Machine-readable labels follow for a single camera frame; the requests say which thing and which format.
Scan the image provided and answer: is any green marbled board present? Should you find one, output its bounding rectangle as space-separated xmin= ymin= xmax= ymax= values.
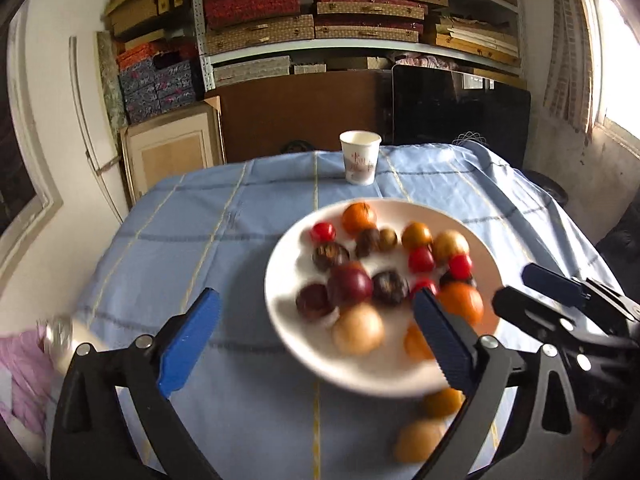
xmin=96 ymin=30 xmax=130 ymax=131

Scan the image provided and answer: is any metal shelf rack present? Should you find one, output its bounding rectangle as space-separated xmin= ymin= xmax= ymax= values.
xmin=190 ymin=0 xmax=526 ymax=91

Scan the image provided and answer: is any bamboo blind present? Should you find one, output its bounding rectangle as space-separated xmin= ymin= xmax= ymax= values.
xmin=542 ymin=0 xmax=601 ymax=133

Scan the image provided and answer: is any brown wooden board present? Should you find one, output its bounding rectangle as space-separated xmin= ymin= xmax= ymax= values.
xmin=205 ymin=70 xmax=396 ymax=163

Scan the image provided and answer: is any small orange tangerine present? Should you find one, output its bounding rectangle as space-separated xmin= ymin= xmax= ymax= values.
xmin=341 ymin=201 xmax=378 ymax=235

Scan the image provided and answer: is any small yellow citrus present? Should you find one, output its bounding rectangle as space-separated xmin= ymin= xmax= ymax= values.
xmin=401 ymin=222 xmax=434 ymax=251

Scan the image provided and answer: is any blue checked tablecloth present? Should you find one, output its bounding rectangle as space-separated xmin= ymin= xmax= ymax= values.
xmin=45 ymin=142 xmax=623 ymax=480

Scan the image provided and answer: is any white framed sliding window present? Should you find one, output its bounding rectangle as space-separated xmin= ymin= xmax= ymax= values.
xmin=0 ymin=10 xmax=63 ymax=271

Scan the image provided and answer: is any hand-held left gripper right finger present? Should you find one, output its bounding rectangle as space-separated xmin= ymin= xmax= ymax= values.
xmin=412 ymin=287 xmax=583 ymax=480

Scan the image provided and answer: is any white drink can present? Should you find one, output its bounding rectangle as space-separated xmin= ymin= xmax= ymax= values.
xmin=42 ymin=314 xmax=98 ymax=376

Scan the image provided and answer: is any pile of yellow cardboard boxes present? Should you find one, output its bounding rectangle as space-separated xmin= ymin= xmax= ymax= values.
xmin=102 ymin=0 xmax=201 ymax=46

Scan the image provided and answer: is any white oval plate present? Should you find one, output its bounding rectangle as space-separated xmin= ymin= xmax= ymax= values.
xmin=264 ymin=198 xmax=503 ymax=400

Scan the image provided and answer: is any bright window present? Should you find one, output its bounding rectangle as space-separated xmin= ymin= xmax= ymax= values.
xmin=575 ymin=0 xmax=640 ymax=146

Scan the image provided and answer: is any wooden framed panel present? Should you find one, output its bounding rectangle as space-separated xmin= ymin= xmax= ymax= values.
xmin=119 ymin=105 xmax=226 ymax=201

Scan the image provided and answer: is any pink cloth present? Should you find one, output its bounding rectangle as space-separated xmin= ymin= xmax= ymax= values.
xmin=0 ymin=322 xmax=63 ymax=441

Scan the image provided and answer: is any stack of patterned flat boxes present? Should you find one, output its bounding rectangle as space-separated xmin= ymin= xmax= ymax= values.
xmin=200 ymin=0 xmax=523 ymax=86

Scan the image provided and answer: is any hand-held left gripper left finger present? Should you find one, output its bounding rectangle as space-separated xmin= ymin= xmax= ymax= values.
xmin=47 ymin=287 xmax=222 ymax=480

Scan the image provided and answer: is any black jacket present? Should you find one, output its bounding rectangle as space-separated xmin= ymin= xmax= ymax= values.
xmin=595 ymin=200 xmax=640 ymax=271

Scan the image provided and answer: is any large tan passion fruit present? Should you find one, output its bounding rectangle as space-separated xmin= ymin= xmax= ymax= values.
xmin=332 ymin=304 xmax=386 ymax=357

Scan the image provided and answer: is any person's right hand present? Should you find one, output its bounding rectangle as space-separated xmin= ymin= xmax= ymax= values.
xmin=580 ymin=412 xmax=623 ymax=463

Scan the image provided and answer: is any stack of blue patterned boxes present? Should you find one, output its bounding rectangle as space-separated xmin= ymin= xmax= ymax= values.
xmin=116 ymin=42 xmax=203 ymax=126

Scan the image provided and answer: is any orange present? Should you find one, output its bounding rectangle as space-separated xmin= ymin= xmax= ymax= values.
xmin=437 ymin=281 xmax=485 ymax=326
xmin=403 ymin=322 xmax=436 ymax=361

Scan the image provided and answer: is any white paper cup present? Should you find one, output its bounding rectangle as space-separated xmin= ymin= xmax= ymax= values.
xmin=339 ymin=130 xmax=382 ymax=186

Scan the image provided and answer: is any long white slat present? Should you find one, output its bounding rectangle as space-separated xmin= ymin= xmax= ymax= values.
xmin=69 ymin=35 xmax=126 ymax=221

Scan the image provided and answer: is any dark water chestnut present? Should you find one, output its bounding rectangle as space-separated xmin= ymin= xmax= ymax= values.
xmin=312 ymin=241 xmax=351 ymax=273
xmin=355 ymin=227 xmax=382 ymax=260
xmin=371 ymin=270 xmax=411 ymax=307

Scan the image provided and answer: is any orange spotted passion fruit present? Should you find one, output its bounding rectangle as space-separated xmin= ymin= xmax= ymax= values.
xmin=420 ymin=387 xmax=467 ymax=420

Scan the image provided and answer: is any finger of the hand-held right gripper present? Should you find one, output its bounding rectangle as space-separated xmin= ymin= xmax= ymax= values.
xmin=492 ymin=285 xmax=636 ymax=361
xmin=521 ymin=263 xmax=640 ymax=336

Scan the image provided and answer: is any black monitor screen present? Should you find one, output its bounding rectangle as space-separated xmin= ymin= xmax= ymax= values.
xmin=390 ymin=63 xmax=532 ymax=171

